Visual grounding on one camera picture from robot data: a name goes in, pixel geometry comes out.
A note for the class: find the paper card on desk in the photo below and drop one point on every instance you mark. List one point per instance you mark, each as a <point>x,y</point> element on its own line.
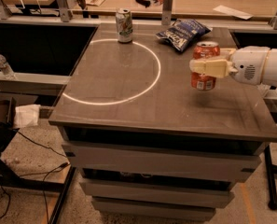
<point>94,2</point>

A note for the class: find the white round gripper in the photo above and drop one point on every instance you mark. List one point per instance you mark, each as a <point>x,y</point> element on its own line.
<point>249,64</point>

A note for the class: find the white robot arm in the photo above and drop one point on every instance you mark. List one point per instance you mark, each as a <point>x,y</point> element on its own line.
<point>269,73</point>

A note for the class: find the white crumpled cloth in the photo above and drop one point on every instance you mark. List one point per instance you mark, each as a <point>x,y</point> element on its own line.
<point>26,116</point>

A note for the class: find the red coke can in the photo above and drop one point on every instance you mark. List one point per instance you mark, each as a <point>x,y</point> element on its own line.
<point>204,49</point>

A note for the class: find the white paper sheet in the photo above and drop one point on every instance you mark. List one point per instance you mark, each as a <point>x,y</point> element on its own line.
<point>233,12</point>

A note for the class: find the clear plastic water bottle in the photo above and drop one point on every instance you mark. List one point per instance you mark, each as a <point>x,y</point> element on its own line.
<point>5,68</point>

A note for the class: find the black headband on desk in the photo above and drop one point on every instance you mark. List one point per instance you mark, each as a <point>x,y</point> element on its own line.
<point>145,3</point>

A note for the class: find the green white soda can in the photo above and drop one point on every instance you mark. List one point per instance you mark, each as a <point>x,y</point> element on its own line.
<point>124,25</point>

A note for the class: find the grey drawer cabinet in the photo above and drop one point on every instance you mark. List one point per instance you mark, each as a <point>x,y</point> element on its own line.
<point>145,141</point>

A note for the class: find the blue chip bag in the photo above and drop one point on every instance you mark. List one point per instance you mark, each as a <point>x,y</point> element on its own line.
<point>183,33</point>

